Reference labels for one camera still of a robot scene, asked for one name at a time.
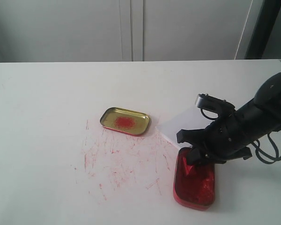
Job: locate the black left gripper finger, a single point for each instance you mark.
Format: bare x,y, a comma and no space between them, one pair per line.
191,136

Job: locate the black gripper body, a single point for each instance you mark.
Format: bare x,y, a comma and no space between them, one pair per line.
227,138

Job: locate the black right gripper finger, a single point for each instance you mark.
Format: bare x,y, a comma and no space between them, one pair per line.
193,156

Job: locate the red rubber stamp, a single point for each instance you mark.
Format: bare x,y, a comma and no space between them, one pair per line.
188,170

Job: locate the red ink tin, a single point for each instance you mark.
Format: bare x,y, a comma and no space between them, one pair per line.
195,192

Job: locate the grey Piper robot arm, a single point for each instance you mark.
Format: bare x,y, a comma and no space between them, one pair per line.
268,98

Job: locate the white paper pad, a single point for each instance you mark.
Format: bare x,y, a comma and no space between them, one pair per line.
189,119

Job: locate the gold tin lid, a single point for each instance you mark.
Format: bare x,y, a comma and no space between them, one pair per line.
125,121

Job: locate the white cabinet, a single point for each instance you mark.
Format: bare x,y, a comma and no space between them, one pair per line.
125,30

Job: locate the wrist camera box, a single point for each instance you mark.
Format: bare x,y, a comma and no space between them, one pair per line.
214,105

